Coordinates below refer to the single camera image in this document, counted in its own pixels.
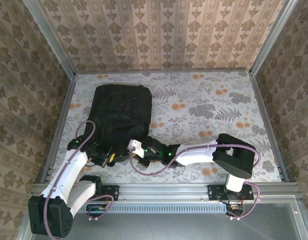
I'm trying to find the black backpack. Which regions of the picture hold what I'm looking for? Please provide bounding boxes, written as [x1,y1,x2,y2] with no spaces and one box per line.
[83,84,153,165]

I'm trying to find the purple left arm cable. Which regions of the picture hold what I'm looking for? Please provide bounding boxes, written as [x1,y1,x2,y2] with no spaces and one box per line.
[43,120,116,240]

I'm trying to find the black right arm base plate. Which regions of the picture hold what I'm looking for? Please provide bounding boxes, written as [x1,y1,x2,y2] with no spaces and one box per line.
[208,184,254,202]

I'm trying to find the steel sheet panel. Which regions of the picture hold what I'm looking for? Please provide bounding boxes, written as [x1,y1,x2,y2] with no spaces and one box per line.
[17,198,308,240]

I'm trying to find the black cable connector block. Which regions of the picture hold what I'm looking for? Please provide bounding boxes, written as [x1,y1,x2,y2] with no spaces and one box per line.
[86,203,107,218]
[225,203,245,218]

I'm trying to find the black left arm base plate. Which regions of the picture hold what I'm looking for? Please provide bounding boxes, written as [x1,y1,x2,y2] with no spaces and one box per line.
[98,184,120,202]

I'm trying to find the aluminium corner post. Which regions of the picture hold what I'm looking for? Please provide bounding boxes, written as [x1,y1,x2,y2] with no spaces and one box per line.
[22,0,77,78]
[248,0,303,76]

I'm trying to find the thin aluminium wall rail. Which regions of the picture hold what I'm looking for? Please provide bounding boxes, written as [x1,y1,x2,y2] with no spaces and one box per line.
[75,69,252,75]

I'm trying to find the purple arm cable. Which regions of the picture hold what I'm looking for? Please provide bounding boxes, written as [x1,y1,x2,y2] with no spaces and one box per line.
[43,120,116,240]
[128,139,262,221]

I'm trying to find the slotted grey cable duct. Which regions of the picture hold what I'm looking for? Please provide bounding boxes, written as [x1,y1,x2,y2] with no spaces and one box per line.
[85,203,231,214]

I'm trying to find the floral table cover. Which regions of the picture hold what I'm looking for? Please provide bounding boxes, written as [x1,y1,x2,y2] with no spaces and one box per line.
[50,71,283,185]

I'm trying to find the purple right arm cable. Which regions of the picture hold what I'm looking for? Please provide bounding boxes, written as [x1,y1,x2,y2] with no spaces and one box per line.
[128,139,262,221]

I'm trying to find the aluminium side rail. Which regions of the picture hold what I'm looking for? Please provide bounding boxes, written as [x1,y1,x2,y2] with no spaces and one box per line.
[41,73,77,185]
[248,71,289,182]

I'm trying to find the aluminium frame rail with mounts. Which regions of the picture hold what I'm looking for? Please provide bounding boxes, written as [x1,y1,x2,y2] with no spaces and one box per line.
[31,183,301,201]

